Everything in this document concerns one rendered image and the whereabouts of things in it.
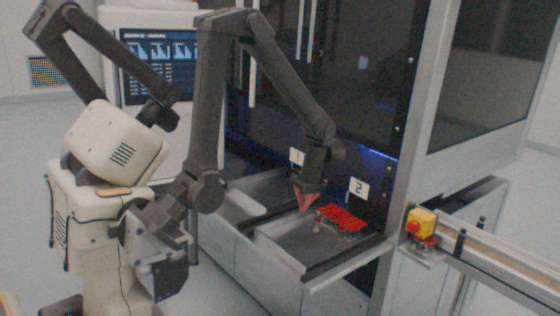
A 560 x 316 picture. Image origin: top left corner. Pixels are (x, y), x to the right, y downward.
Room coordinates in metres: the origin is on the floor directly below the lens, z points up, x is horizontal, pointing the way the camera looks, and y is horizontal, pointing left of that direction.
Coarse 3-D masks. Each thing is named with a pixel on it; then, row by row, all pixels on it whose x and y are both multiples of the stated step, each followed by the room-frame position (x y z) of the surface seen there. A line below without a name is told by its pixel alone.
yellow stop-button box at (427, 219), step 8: (416, 208) 1.20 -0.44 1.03; (424, 208) 1.21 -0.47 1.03; (408, 216) 1.18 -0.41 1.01; (416, 216) 1.16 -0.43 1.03; (424, 216) 1.15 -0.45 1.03; (432, 216) 1.16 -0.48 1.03; (424, 224) 1.13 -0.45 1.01; (432, 224) 1.15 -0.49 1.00; (424, 232) 1.13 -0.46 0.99; (432, 232) 1.17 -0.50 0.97
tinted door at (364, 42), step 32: (352, 0) 1.46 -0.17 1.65; (384, 0) 1.37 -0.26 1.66; (320, 32) 1.56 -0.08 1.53; (352, 32) 1.45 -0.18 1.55; (384, 32) 1.35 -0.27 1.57; (320, 64) 1.55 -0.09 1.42; (352, 64) 1.44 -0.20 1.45; (384, 64) 1.34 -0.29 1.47; (320, 96) 1.53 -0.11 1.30; (352, 96) 1.42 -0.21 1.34; (384, 96) 1.32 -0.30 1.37; (352, 128) 1.41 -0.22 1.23; (384, 128) 1.31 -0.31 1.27
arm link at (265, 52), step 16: (256, 16) 0.87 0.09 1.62; (256, 32) 0.87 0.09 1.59; (272, 32) 0.90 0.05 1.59; (256, 48) 0.90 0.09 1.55; (272, 48) 0.94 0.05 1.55; (272, 64) 0.94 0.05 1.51; (288, 64) 0.97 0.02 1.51; (272, 80) 0.97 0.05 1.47; (288, 80) 0.97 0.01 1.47; (288, 96) 0.98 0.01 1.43; (304, 96) 1.01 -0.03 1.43; (304, 112) 1.01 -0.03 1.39; (320, 112) 1.04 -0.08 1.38; (304, 128) 1.07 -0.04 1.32; (320, 128) 1.04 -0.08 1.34
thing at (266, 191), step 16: (256, 176) 1.61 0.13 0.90; (272, 176) 1.67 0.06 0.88; (288, 176) 1.68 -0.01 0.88; (240, 192) 1.44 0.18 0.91; (256, 192) 1.50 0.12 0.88; (272, 192) 1.51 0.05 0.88; (288, 192) 1.53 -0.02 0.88; (320, 192) 1.52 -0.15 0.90; (256, 208) 1.36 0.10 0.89; (272, 208) 1.34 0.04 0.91
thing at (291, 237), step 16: (320, 208) 1.40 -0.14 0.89; (272, 224) 1.23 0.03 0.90; (288, 224) 1.28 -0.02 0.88; (304, 224) 1.29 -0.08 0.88; (320, 224) 1.29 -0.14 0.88; (272, 240) 1.12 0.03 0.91; (288, 240) 1.17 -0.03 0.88; (304, 240) 1.18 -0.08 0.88; (320, 240) 1.19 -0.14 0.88; (336, 240) 1.20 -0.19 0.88; (368, 240) 1.19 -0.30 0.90; (288, 256) 1.05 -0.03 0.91; (304, 256) 1.09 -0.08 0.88; (320, 256) 1.10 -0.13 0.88; (336, 256) 1.08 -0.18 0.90; (304, 272) 1.00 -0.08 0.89
